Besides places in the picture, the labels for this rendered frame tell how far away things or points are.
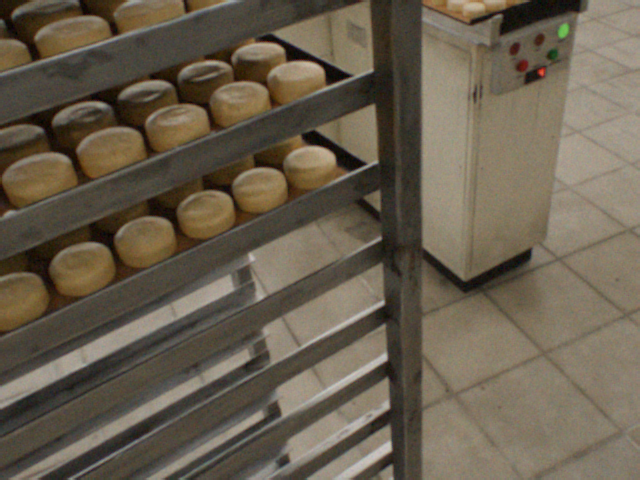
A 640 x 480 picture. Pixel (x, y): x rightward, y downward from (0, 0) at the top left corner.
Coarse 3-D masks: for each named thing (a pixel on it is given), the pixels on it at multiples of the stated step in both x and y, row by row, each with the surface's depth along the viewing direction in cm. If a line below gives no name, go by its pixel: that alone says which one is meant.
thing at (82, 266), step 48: (288, 144) 67; (192, 192) 63; (240, 192) 61; (288, 192) 64; (96, 240) 60; (144, 240) 56; (192, 240) 59; (0, 288) 53; (48, 288) 56; (96, 288) 54
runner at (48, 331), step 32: (320, 192) 59; (352, 192) 62; (256, 224) 57; (288, 224) 59; (192, 256) 54; (224, 256) 56; (128, 288) 52; (160, 288) 54; (32, 320) 49; (64, 320) 50; (96, 320) 52; (0, 352) 49; (32, 352) 50
